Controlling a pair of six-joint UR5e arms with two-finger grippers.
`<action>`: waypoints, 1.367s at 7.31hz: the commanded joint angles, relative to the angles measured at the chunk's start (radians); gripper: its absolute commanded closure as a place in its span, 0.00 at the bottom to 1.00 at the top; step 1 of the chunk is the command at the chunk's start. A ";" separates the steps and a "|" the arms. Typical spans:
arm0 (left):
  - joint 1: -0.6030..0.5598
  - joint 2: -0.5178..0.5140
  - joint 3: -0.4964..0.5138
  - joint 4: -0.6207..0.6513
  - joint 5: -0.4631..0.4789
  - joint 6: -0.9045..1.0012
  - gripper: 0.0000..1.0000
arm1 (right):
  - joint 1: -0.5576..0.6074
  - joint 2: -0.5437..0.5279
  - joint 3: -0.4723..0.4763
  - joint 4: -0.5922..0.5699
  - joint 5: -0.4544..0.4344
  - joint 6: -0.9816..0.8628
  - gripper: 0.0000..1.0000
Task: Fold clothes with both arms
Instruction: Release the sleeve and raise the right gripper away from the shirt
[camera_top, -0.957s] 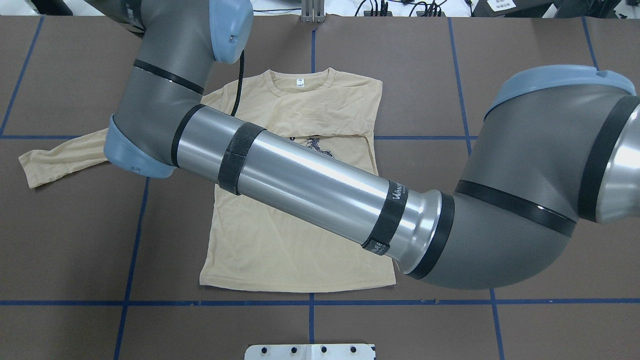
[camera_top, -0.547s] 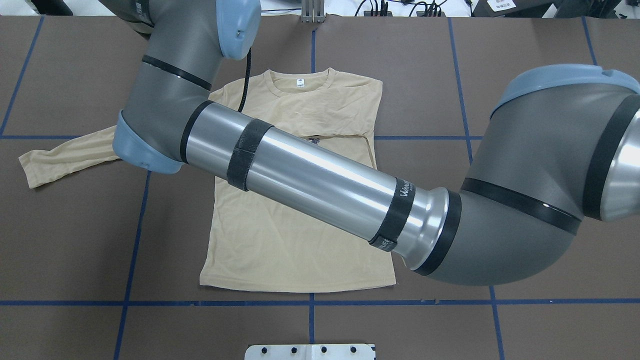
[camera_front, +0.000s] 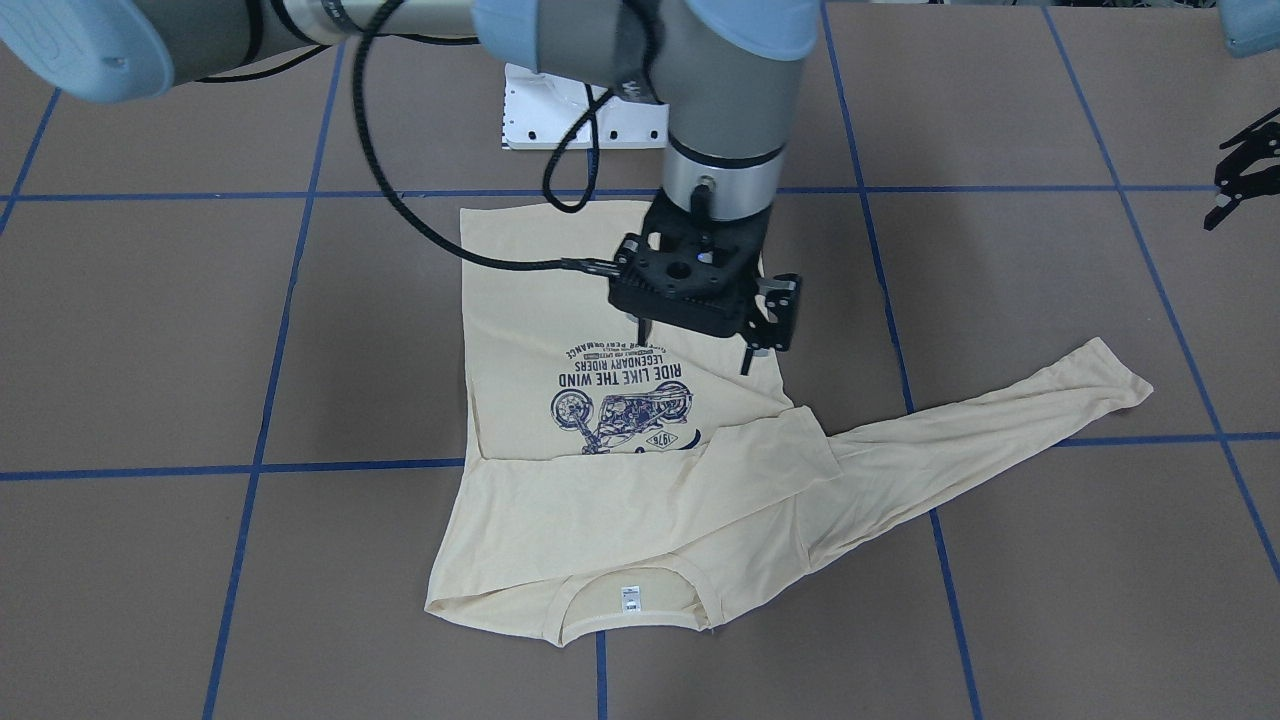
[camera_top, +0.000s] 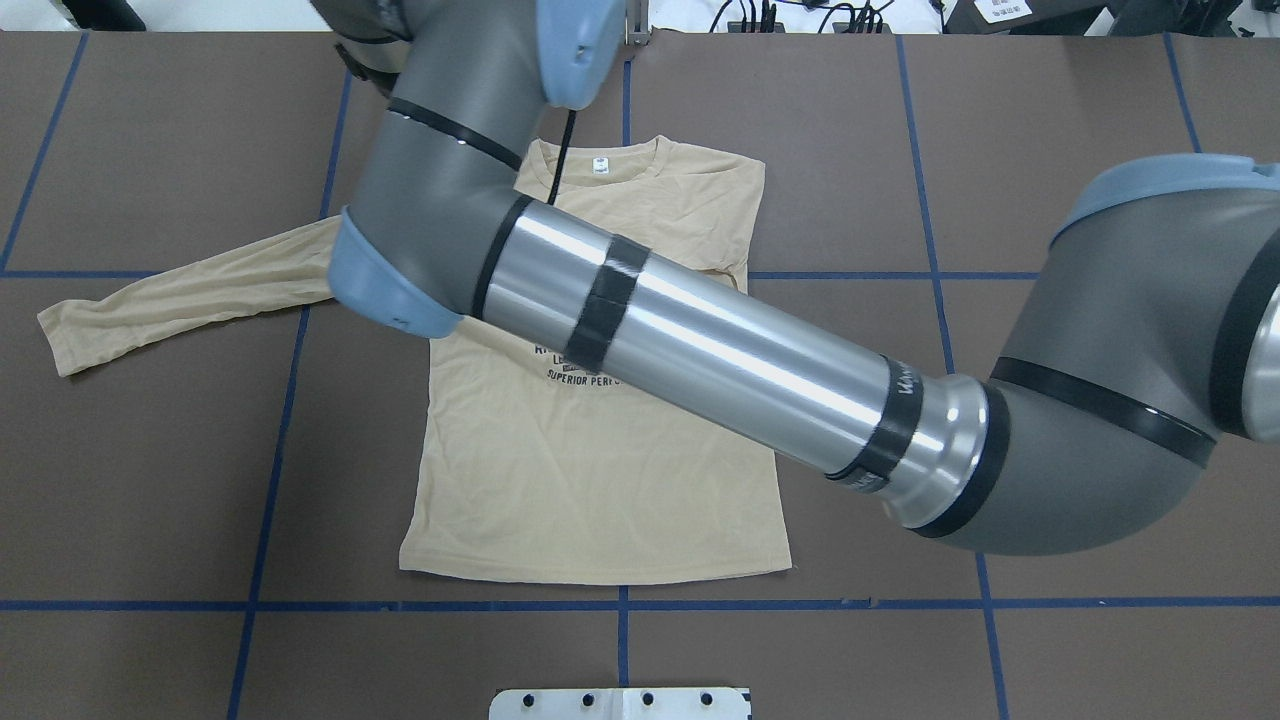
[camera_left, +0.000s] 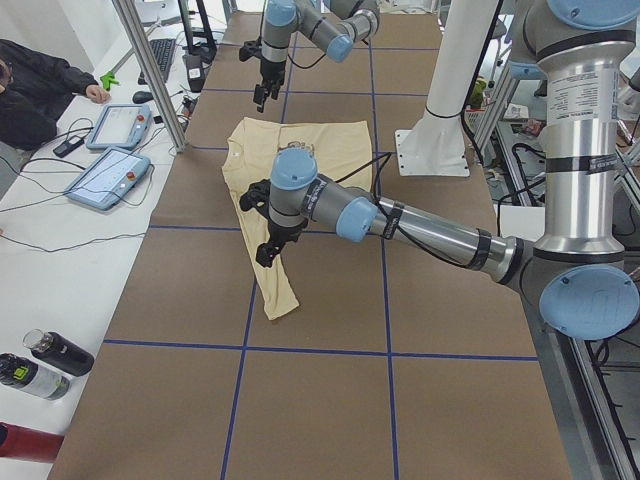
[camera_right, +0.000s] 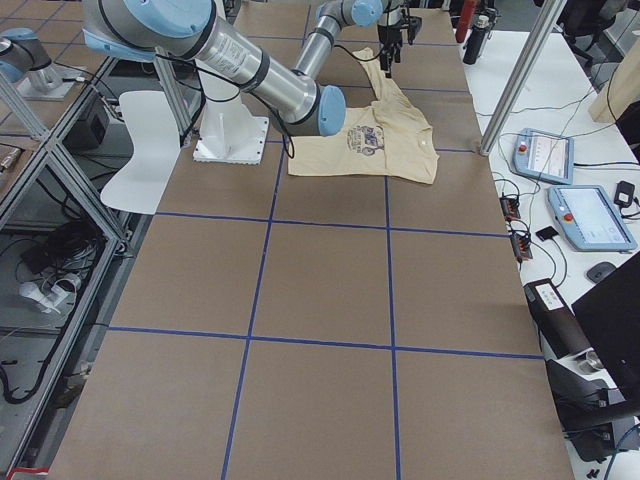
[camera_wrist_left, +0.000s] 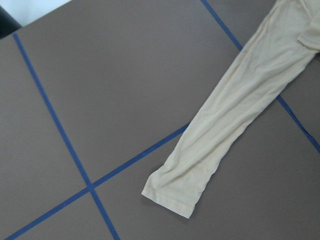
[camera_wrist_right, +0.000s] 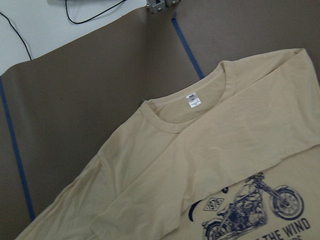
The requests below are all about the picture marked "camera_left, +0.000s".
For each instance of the teach pendant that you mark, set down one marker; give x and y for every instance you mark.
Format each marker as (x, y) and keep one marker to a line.
(120, 125)
(106, 181)

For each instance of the far teach pendant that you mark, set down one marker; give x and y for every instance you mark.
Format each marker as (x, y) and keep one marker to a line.
(120, 125)

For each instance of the black keyboard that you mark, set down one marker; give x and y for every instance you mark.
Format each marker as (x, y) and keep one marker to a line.
(163, 51)

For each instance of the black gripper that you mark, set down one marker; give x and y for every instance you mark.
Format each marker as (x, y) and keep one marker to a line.
(270, 71)
(283, 231)

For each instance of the green plastic clamp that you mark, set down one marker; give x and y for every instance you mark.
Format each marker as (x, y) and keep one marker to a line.
(108, 80)

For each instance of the black water bottle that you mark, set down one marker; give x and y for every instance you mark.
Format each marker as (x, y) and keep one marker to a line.
(57, 351)

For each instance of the person in black jacket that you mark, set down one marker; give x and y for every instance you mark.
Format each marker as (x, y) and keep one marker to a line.
(36, 89)

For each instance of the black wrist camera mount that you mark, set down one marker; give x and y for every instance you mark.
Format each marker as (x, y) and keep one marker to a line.
(250, 49)

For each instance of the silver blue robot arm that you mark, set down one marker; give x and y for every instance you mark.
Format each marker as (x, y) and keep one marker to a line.
(358, 21)
(573, 274)

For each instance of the black computer mouse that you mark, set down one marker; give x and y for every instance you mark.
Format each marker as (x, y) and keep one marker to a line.
(141, 97)

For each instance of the person's hand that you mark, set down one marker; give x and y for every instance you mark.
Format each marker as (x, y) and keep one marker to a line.
(97, 94)

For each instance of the cream long-sleeve graphic shirt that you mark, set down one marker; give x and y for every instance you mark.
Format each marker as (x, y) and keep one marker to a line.
(341, 151)

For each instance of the near teach pendant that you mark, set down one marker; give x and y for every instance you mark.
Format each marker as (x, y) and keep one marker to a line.
(106, 181)

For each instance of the red bottle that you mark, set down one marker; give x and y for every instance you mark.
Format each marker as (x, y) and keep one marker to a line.
(21, 443)

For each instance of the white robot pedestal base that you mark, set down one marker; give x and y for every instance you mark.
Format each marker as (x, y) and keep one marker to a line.
(435, 145)

